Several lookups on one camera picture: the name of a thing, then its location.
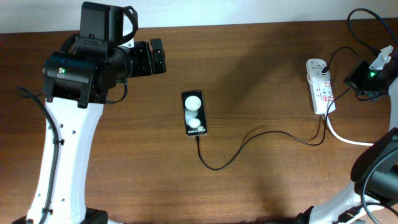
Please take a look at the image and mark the black Samsung Galaxy smartphone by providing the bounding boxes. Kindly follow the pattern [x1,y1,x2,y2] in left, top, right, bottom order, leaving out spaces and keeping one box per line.
[182,90,208,136]

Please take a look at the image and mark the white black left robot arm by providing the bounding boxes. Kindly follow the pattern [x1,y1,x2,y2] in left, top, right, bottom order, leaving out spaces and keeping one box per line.
[19,2,166,223]

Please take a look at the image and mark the white power strip cord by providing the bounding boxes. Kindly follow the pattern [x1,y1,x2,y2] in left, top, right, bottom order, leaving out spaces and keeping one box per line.
[323,113,376,147]

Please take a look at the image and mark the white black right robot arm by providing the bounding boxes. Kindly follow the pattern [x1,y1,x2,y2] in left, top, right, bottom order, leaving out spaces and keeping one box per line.
[292,45,397,223]

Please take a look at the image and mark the white power strip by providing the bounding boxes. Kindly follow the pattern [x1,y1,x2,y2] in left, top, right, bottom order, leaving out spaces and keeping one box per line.
[309,81,334,115]

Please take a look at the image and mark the white USB charger plug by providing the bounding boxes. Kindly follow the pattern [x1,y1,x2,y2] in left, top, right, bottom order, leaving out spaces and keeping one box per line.
[306,58,331,84]

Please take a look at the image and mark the black USB charging cable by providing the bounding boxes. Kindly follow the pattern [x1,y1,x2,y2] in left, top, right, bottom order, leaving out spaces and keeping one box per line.
[195,47,358,171]

